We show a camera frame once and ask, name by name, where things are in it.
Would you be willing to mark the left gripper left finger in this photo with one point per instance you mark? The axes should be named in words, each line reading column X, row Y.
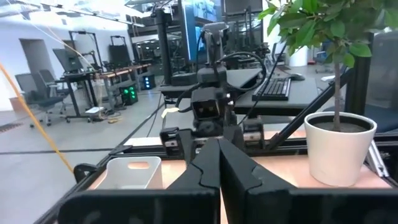
column 205, row 174

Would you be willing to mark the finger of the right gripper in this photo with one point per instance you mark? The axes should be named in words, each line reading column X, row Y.
column 191, row 147
column 236, row 138

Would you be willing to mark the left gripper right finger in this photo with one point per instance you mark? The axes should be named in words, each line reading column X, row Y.
column 236, row 174

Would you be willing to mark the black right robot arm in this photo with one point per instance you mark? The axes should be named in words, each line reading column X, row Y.
column 213, row 74

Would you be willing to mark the yellow tape tag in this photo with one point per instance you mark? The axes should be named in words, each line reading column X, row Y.
column 169, row 112

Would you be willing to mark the black diagonal strut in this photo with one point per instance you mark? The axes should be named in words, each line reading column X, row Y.
column 292, row 126

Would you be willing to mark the black keyboard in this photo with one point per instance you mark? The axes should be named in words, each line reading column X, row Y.
column 273, row 88

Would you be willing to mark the computer case blue lights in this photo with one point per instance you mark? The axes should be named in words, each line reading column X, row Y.
column 148, row 82

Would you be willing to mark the white plastic bin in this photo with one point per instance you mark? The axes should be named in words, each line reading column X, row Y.
column 118, row 177

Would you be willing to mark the grey desk with keyboard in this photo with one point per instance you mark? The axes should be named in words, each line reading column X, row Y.
column 304, row 96

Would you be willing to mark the computer case green lights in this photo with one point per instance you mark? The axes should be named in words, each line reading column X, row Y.
column 129, row 95

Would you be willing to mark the grey computer mouse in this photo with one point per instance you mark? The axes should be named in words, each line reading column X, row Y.
column 297, row 76

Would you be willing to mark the black column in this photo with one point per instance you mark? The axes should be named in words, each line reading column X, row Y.
column 164, row 46

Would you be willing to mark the white plant pot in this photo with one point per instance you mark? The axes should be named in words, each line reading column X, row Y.
column 335, row 155

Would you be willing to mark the large blue lit screen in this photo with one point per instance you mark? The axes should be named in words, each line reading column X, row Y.
column 192, row 28

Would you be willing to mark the wooden top desk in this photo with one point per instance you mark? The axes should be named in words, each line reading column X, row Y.
column 118, row 72

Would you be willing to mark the black rolling rack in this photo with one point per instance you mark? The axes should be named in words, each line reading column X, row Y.
column 119, row 54

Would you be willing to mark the green leafy plant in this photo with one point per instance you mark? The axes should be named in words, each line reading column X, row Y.
column 311, row 28

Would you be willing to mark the silver aluminium extrusion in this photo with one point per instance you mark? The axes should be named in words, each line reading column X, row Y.
column 377, row 160

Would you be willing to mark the black monitor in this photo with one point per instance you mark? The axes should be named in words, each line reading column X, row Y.
column 68, row 60

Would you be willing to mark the black office chair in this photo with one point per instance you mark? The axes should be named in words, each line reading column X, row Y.
column 46, row 101

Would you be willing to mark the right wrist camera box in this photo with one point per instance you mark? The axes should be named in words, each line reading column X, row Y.
column 206, row 107

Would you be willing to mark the black aluminium table frame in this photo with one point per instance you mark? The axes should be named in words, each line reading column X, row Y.
column 140, row 151

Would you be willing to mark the black vertical post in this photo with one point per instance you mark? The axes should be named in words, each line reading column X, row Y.
column 357, row 77

